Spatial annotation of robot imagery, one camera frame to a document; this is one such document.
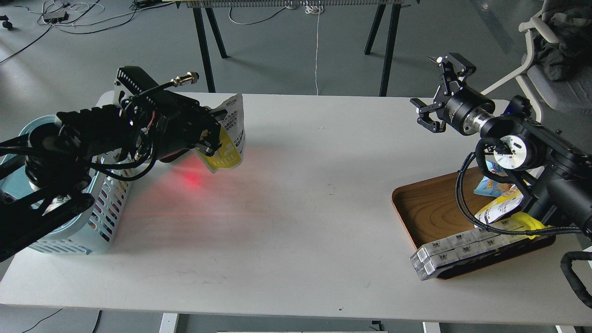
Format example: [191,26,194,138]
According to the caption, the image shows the blue snack bag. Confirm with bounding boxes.
[473,160,512,197]

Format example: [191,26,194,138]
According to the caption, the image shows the black barcode scanner red light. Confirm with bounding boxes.
[159,149,190,164]

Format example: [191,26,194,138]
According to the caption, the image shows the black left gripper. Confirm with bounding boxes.
[114,66,228,160]

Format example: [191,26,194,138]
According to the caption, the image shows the black trestle table legs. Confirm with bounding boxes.
[191,6,229,93]
[364,0,404,97]

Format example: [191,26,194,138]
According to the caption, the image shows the clear boxed snack row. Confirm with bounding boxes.
[410,227,528,275]
[409,229,530,281]

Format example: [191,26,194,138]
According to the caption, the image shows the yellow cartoon snack bag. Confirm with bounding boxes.
[509,211,549,230]

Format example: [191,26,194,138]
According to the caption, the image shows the clear boxed snack row upper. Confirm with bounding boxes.
[410,227,528,275]

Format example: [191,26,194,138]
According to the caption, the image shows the black trestle table legs right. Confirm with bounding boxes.
[364,0,404,97]

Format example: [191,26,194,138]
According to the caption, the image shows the clear boxed snack row lower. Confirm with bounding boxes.
[409,229,530,281]

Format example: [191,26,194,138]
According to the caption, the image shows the white office chair with clothes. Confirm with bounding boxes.
[483,0,591,121]

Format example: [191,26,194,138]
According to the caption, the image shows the light blue plastic basket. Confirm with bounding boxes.
[1,115,132,255]

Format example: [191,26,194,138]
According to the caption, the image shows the brown wooden tray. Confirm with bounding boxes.
[392,173,556,280]

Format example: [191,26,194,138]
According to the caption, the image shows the black trestle table legs left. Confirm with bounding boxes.
[191,6,229,93]

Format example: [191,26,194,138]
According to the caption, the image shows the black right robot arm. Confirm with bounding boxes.
[410,53,592,238]

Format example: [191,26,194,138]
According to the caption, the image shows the white hanging cable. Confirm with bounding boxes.
[304,4,324,96]

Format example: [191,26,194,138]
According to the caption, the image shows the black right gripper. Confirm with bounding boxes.
[410,53,495,136]

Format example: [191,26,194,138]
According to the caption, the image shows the black floor cables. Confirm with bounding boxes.
[0,0,176,65]

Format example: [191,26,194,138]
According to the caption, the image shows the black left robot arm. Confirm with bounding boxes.
[1,66,228,261]

